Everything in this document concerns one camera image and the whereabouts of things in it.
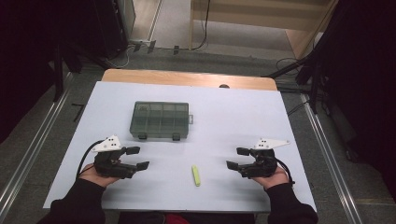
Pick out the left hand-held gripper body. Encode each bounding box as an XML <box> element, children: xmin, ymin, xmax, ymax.
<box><xmin>92</xmin><ymin>134</ymin><xmax>138</xmax><ymax>180</ymax></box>

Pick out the black floor cable loop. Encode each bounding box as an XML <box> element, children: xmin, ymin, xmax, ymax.
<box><xmin>275</xmin><ymin>57</ymin><xmax>304</xmax><ymax>77</ymax></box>

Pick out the white floor cable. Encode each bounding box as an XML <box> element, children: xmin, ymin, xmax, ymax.
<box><xmin>106</xmin><ymin>46</ymin><xmax>134</xmax><ymax>69</ymax></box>

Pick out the metal floor rail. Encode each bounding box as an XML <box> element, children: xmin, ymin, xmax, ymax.
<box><xmin>0</xmin><ymin>73</ymin><xmax>74</xmax><ymax>216</ymax></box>
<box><xmin>300</xmin><ymin>92</ymin><xmax>363</xmax><ymax>224</ymax></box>

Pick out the person's right hand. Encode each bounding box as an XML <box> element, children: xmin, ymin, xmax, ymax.
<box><xmin>251</xmin><ymin>166</ymin><xmax>290</xmax><ymax>190</ymax></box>

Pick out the black stand post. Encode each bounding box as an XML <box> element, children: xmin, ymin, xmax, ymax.
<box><xmin>52</xmin><ymin>43</ymin><xmax>64</xmax><ymax>103</ymax></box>

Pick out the black hanging cable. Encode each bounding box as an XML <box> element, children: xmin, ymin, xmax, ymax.
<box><xmin>190</xmin><ymin>0</ymin><xmax>212</xmax><ymax>51</ymax></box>

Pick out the white power strip with plugs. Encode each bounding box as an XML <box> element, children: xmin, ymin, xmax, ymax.
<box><xmin>129</xmin><ymin>38</ymin><xmax>157</xmax><ymax>54</ymax></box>

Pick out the thin black floor cable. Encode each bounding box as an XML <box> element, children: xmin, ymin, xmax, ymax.
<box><xmin>286</xmin><ymin>101</ymin><xmax>309</xmax><ymax>117</ymax></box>

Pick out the yellow-green stick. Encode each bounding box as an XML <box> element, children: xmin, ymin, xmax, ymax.
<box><xmin>191</xmin><ymin>164</ymin><xmax>202</xmax><ymax>188</ymax></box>

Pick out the red cloth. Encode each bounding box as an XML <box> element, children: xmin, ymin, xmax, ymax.
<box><xmin>163</xmin><ymin>214</ymin><xmax>191</xmax><ymax>224</ymax></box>

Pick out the black stand leg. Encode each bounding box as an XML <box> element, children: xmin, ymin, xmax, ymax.
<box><xmin>262</xmin><ymin>52</ymin><xmax>321</xmax><ymax>78</ymax></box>

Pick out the black curtain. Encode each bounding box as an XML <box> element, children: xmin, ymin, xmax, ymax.
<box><xmin>0</xmin><ymin>0</ymin><xmax>129</xmax><ymax>144</ymax></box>
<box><xmin>311</xmin><ymin>0</ymin><xmax>396</xmax><ymax>200</ymax></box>

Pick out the grey metal cabinet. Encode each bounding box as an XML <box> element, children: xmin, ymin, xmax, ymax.
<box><xmin>116</xmin><ymin>0</ymin><xmax>137</xmax><ymax>40</ymax></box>

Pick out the grey translucent compartment box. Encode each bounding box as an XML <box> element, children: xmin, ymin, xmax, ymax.
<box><xmin>129</xmin><ymin>101</ymin><xmax>194</xmax><ymax>142</ymax></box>

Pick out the person's left hand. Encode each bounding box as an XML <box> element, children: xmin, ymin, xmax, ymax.
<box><xmin>78</xmin><ymin>162</ymin><xmax>120</xmax><ymax>189</ymax></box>

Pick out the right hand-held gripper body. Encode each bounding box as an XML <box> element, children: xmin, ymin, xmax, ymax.
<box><xmin>238</xmin><ymin>137</ymin><xmax>291</xmax><ymax>179</ymax></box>

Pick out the white table sheet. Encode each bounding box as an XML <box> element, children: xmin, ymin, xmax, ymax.
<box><xmin>43</xmin><ymin>81</ymin><xmax>318</xmax><ymax>214</ymax></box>

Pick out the left hand-held gripper black cable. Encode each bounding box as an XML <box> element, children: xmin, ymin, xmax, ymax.
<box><xmin>76</xmin><ymin>139</ymin><xmax>106</xmax><ymax>180</ymax></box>

